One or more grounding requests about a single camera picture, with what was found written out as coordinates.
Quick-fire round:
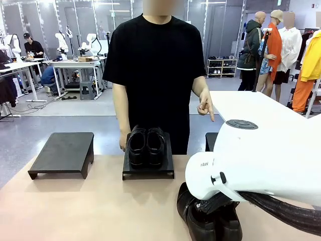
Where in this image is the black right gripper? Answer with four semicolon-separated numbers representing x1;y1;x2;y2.
197;192;239;214

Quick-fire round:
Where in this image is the person's bare right forearm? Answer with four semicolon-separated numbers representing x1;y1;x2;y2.
112;82;131;133

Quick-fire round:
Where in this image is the person's bare left forearm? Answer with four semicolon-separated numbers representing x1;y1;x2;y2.
192;75;209;96

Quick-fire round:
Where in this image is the black shoe stand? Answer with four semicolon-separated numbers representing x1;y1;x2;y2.
28;132;95;180
122;132;175;180
205;132;219;153

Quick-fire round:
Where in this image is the person torso black t-shirt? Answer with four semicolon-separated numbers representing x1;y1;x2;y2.
102;14;207;155

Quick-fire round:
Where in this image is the person in white shirt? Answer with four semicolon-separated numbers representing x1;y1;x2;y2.
272;12;303;102

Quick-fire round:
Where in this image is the person in blue jacket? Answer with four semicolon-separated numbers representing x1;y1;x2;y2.
40;65;60;95

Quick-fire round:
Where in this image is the background person in black top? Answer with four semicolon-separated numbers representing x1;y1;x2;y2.
24;32;45;60

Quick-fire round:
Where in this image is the person's left hand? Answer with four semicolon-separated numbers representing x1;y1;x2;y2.
197;89;216;123

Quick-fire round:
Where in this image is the person's right hand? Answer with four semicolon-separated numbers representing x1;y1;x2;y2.
119;130;130;152

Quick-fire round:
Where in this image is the white side table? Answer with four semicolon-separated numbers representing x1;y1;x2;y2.
209;90;321;126

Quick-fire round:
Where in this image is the white shoe rack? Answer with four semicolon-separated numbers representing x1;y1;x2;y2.
207;56;238;78

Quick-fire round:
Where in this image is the black tripod pole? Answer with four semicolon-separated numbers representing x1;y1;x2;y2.
252;28;273;93

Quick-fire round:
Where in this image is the mannequin in dark green jacket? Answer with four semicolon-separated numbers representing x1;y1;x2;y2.
237;11;264;91

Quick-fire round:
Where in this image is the mannequin orange top beige cap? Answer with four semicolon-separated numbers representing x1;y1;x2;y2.
255;10;284;98

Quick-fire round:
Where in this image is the grey plastic stool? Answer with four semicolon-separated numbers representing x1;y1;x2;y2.
79;80;97;101

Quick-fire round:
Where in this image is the yellow hoodie orange trousers outfit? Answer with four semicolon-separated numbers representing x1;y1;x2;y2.
292;29;321;113

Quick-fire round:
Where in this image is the white background work table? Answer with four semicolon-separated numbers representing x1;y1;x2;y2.
42;59;106;98

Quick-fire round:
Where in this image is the white background desk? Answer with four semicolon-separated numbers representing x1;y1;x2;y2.
0;61;48;102

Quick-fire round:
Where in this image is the black right arm cable sleeve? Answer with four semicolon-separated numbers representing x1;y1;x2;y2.
238;192;321;237

